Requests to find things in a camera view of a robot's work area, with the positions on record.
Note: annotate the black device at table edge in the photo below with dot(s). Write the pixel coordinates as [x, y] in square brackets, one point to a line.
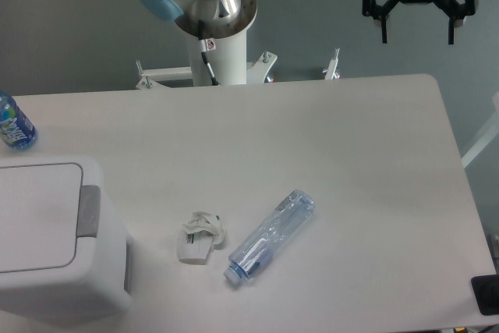
[485, 289]

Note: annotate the grey trash can push button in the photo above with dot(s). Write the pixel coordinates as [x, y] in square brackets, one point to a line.
[89, 211]

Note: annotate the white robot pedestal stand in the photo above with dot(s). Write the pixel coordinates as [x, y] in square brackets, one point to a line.
[213, 62]

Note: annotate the white trash can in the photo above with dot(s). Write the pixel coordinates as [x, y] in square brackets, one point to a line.
[47, 273]

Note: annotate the blue labelled drink bottle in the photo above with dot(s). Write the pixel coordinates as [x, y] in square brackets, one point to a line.
[17, 131]

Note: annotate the crushed white paper cup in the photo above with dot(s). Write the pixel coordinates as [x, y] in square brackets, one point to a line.
[198, 237]

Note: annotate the white frame at right edge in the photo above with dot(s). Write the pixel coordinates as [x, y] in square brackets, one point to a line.
[484, 136]

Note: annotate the empty clear plastic bottle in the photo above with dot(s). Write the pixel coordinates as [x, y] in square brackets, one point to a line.
[257, 250]

